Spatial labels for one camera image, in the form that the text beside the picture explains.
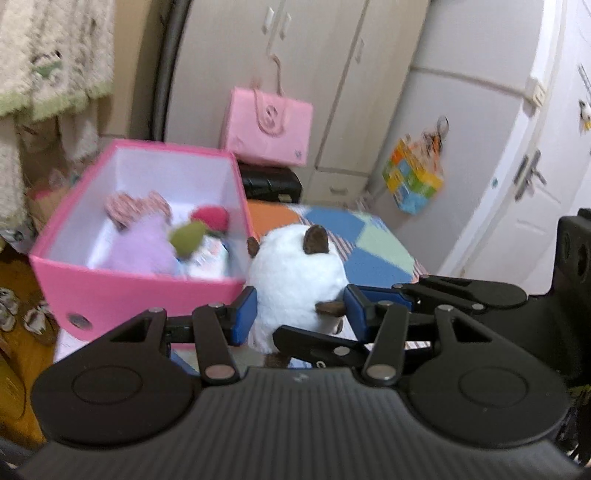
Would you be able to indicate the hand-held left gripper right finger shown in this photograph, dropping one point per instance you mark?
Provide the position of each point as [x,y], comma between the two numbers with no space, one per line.
[355,314]

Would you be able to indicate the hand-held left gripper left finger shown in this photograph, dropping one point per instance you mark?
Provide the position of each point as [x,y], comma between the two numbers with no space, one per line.
[244,316]

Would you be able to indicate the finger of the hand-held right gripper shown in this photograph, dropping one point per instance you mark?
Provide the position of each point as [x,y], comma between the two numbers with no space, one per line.
[318,348]
[480,295]

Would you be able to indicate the white plush cat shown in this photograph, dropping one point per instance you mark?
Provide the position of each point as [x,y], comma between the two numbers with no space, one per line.
[295,277]

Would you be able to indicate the green plush toy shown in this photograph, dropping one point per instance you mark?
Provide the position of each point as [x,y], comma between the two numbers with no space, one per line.
[187,237]

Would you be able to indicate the red fluffy plush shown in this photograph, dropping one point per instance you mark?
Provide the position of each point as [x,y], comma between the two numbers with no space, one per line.
[212,217]

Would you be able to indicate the pink storage box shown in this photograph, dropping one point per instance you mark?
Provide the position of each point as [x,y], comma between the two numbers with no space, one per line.
[138,297]

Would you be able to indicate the purple plush toy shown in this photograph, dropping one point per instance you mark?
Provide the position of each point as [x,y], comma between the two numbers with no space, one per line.
[143,251]

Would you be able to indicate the pink floral cloth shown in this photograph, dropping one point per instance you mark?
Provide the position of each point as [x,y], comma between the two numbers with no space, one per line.
[131,207]

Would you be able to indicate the printed paper sheet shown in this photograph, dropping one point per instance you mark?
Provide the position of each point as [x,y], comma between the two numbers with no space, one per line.
[212,256]

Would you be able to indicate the colourful hanging bag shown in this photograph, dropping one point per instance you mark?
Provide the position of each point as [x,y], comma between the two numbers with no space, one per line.
[413,177]

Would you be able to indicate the black case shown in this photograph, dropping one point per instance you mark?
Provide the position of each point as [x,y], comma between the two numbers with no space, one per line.
[272,182]

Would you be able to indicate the white door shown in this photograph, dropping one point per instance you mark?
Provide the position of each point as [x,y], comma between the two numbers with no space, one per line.
[531,138]

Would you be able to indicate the hanging keyring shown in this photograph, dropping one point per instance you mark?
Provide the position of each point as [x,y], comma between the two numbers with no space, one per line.
[438,134]

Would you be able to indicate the small plush door charm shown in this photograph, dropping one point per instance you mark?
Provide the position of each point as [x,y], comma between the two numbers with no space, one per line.
[586,115]

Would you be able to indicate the pink tote bag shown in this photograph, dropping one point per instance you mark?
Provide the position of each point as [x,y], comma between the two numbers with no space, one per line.
[268,127]

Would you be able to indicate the striped slipper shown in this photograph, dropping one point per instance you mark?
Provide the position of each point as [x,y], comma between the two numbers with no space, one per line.
[37,318]
[7,307]

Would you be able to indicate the beige wardrobe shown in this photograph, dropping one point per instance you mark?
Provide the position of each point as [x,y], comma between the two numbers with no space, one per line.
[300,69]

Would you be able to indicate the hanging beige towel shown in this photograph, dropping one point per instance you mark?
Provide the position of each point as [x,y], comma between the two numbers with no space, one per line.
[51,60]

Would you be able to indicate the white wall switch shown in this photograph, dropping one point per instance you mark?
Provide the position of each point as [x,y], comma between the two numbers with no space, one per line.
[537,92]

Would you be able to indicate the dark curved frame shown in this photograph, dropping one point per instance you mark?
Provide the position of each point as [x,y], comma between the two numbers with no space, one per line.
[168,64]

